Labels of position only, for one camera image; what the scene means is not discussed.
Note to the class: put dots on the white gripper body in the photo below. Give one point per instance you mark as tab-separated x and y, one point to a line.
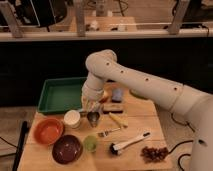
93	87

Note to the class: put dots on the metal cup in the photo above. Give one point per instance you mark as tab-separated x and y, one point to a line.
93	118

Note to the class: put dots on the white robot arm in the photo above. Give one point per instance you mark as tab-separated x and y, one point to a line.
194	105

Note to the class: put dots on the white paper cup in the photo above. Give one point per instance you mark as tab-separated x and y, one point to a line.
72	118

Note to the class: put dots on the small green cup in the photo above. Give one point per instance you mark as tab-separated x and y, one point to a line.
90	143

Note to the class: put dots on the black rectangular block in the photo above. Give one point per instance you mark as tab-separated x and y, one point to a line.
112	108

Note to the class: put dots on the blue gray sponge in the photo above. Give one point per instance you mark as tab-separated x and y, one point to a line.
117	95

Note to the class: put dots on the green plastic tray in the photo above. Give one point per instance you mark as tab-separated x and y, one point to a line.
60	95

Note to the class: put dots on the yellow banana toy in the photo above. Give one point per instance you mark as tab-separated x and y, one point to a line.
118	120

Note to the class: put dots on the silver fork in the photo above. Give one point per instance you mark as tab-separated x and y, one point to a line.
107	132

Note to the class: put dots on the orange bowl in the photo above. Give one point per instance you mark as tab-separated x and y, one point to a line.
48	131

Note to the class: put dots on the dark maroon bowl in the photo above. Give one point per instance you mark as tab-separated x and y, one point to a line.
67	149

